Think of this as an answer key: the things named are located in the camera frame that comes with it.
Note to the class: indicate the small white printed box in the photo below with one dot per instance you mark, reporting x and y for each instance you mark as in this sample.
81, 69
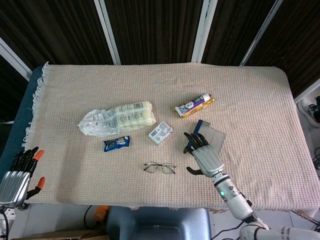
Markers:
160, 132

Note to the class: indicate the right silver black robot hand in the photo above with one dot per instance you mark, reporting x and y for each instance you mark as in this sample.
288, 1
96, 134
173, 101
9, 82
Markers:
207, 158

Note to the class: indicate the gold wrapped snack bar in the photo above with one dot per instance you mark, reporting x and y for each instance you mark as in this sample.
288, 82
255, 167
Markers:
212, 100

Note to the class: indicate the orange device under table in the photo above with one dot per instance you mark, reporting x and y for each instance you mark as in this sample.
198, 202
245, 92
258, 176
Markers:
101, 213

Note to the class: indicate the blue cookie packet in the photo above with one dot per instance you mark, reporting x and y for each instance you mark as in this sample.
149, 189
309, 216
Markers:
117, 143

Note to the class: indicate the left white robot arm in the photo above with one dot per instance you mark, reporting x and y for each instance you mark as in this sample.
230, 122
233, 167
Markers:
3, 220

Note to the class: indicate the white metal frame post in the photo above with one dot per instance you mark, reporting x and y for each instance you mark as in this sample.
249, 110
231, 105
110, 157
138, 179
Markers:
107, 32
13, 58
261, 32
307, 92
203, 32

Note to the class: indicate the clear bag of yellow buns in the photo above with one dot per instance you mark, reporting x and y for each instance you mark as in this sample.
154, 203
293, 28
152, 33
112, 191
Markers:
130, 117

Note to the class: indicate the beige woven fringed tablecloth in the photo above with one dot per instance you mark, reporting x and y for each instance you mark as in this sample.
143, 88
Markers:
160, 82

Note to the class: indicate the white black sneaker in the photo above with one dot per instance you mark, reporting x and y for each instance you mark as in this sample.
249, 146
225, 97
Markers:
308, 111

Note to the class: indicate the thin-framed eyeglasses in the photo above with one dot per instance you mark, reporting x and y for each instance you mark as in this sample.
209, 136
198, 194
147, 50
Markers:
150, 167

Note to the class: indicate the grey blue plastic chair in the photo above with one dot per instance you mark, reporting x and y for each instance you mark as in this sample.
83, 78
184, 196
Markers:
160, 222

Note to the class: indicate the grey blue glasses case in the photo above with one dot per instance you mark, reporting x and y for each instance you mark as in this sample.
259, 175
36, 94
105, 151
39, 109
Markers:
215, 137

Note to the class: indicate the brown cardboard box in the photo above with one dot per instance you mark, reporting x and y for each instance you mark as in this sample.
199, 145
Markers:
62, 235

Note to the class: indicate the left silver robot hand orange fingertips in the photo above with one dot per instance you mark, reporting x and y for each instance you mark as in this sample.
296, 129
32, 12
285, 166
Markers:
13, 186

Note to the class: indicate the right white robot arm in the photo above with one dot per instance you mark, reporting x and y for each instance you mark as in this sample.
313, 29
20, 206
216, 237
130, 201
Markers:
235, 202

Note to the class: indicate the purple white toothpaste tube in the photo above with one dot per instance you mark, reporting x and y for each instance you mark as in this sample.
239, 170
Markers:
191, 106

